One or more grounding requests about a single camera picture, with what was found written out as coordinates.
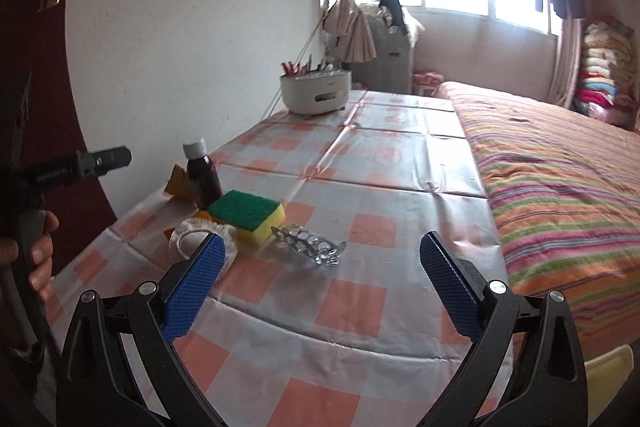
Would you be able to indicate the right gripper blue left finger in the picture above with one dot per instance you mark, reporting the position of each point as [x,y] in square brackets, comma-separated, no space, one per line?
[97,384]

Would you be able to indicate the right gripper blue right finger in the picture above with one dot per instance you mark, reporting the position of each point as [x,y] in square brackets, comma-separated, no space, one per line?
[548,383]

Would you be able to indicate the orange yellow wrapper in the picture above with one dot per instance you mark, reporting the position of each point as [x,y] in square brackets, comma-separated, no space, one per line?
[179,187]

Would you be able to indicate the brown medicine bottle white cap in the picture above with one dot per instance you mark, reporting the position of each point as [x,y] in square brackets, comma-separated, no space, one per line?
[202,174]

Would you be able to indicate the green yellow sponge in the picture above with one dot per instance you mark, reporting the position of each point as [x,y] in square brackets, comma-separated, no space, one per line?
[252,216]

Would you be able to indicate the silver blister pack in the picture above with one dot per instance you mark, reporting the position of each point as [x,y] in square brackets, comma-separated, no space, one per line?
[315,247]

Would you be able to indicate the cream plastic trash bin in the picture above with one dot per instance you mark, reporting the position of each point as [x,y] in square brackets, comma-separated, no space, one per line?
[606,375]

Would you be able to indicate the person's left hand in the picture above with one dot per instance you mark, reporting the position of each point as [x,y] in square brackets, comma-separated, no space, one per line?
[40,279]

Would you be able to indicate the striped colourful bed sheet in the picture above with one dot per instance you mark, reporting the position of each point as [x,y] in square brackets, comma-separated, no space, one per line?
[563,190]

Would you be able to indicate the dark red door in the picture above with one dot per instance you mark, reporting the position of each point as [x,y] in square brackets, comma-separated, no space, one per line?
[39,122]

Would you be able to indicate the white utensil holder tub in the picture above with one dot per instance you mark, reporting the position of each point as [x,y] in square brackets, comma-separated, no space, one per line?
[316,93]

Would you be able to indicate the stack of folded quilts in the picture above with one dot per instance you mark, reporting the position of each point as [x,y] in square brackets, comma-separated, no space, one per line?
[607,83]

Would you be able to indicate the grey standing air conditioner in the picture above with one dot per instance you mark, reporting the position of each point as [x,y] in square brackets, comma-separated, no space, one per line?
[391,71]

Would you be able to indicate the striped tied curtain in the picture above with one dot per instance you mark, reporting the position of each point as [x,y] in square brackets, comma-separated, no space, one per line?
[347,23]

